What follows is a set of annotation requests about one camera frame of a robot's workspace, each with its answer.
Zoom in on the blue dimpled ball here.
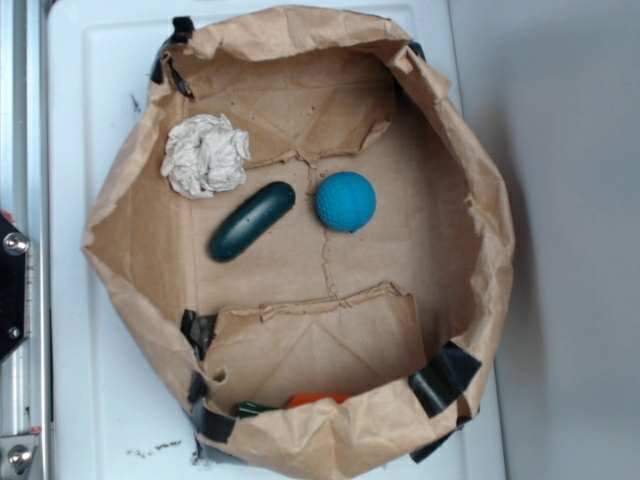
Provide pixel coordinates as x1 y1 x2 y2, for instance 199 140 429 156
315 171 377 233

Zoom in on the dark teal oblong capsule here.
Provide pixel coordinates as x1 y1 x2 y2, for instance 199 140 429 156
207 181 296 262

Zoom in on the brown paper bag bin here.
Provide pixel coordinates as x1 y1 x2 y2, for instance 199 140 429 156
82 6 515 479

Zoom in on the crumpled white paper wad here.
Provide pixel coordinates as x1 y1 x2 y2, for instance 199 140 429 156
160 114 251 200

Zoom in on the orange object in bag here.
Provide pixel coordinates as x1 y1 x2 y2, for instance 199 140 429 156
287 392 351 408

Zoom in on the small dark green object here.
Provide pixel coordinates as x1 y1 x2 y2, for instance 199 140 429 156
237 401 269 418

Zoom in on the black tape piece right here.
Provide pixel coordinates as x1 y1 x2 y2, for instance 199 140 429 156
408 341 482 418

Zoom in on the black tape piece bottom-left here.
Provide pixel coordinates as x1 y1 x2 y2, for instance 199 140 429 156
188 372 247 466

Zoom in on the black tape piece top-left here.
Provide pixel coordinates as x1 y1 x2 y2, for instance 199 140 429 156
150 16 195 99

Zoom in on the white plastic tray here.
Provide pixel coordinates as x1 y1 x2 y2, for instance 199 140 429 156
48 1 505 479

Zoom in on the black bracket plate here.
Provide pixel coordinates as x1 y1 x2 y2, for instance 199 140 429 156
0 214 29 361

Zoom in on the aluminium frame rail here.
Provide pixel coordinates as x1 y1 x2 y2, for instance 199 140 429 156
1 1 52 479

